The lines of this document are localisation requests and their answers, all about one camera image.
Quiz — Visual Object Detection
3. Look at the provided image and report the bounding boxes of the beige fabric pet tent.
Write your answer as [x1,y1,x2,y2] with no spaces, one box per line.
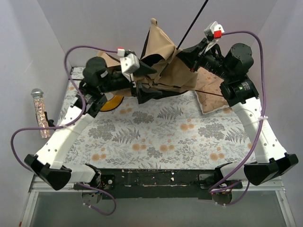
[97,18,199,97]

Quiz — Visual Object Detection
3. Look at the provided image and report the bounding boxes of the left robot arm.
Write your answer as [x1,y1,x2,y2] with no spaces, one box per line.
[25,53,161,190]

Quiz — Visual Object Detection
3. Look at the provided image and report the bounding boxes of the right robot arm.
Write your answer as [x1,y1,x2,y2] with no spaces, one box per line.
[177,38,299,188]

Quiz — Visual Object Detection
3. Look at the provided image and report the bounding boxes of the yellow double pet bowl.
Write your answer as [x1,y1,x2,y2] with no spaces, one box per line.
[100,95,124,112]

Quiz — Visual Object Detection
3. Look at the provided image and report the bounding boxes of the beige patterned pillow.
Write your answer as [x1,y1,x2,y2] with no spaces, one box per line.
[195,68,229,114]

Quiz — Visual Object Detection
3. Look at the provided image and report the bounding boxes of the floral table mat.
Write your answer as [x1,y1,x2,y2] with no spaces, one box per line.
[56,66,263,171]

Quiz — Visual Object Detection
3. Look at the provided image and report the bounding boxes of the black microphone stand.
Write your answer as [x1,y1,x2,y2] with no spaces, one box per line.
[44,111,56,130]

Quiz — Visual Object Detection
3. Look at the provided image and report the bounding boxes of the glitter toy microphone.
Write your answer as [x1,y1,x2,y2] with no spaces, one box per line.
[31,88,49,128]

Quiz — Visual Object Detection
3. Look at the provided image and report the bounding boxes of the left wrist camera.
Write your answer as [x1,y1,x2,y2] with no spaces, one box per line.
[120,53,140,74]

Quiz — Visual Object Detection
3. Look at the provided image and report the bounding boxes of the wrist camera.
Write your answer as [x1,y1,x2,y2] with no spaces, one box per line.
[204,21,225,43]
[120,53,140,74]

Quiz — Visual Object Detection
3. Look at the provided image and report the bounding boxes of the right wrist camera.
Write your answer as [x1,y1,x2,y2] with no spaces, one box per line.
[204,21,225,43]

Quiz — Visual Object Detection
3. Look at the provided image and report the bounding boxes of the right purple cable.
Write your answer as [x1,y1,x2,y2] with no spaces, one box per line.
[209,30,269,207]

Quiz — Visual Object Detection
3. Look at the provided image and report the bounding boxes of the purple cable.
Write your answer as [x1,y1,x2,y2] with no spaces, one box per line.
[10,45,126,216]
[209,30,269,207]

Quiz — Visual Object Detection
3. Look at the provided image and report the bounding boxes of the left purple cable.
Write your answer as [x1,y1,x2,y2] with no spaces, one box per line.
[10,45,126,216]

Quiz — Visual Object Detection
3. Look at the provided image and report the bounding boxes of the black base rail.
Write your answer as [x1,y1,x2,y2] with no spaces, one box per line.
[73,168,244,201]

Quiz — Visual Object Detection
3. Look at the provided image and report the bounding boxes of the aluminium frame rail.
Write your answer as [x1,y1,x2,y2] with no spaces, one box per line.
[20,178,295,227]

